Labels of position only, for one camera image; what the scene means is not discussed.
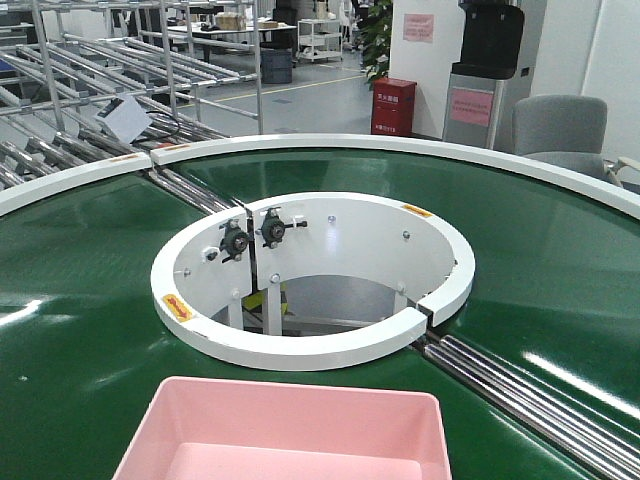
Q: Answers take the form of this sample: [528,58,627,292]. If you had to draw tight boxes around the black bearing mount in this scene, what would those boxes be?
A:
[219,219,250,263]
[258,207,308,249]

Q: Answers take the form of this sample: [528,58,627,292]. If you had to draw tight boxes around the green conveyor belt left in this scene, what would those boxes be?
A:
[1,175,587,479]

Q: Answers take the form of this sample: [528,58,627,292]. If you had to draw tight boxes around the green conveyor belt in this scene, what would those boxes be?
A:
[1,175,587,479]
[175,148,639,430]

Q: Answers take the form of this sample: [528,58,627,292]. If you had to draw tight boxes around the black bearing mount left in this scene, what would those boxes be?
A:
[219,219,250,263]

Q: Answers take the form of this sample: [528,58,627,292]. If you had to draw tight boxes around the steel transfer rollers back left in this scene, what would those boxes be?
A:
[144,168,238,215]

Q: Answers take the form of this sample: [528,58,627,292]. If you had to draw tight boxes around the steel transfer rollers front right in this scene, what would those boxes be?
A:
[415,331,639,479]

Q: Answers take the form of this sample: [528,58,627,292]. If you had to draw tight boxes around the pink plastic bin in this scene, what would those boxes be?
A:
[114,376,452,479]

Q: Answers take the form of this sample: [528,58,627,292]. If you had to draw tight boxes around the grey upholstered chair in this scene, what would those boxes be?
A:
[512,94,639,187]

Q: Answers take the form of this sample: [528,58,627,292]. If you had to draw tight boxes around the white control box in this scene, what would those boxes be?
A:
[94,94,152,144]

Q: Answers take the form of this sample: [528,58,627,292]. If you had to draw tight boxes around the white inner ring guard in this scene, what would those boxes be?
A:
[150,192,475,371]

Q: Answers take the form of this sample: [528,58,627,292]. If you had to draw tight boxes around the steel pipe roller rack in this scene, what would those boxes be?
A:
[1,1,260,188]

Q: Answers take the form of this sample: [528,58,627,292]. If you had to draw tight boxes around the pink wall notice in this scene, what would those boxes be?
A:
[403,13,435,43]

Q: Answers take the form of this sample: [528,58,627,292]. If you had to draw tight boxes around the steel transfer rollers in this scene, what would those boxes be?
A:
[144,168,238,215]
[415,331,639,479]

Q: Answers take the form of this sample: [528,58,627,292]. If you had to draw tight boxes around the green potted plant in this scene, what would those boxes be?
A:
[359,0,393,89]

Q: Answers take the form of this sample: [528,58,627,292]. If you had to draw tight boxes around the dark grey storage crate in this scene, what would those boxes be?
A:
[261,49,293,84]

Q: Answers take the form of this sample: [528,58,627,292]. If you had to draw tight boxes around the black bearing mount right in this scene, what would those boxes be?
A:
[258,207,308,249]

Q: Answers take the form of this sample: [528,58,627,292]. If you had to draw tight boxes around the red fire extinguisher cabinet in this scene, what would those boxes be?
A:
[371,78,417,137]

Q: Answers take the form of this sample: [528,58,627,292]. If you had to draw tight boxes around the green conveyor belt right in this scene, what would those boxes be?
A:
[175,148,639,430]

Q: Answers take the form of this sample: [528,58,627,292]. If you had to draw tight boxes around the black and steel waste bin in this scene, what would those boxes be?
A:
[443,1,524,149]

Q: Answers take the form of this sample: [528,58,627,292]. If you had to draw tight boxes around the white wire shelf cart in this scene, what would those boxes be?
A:
[296,19,343,63]

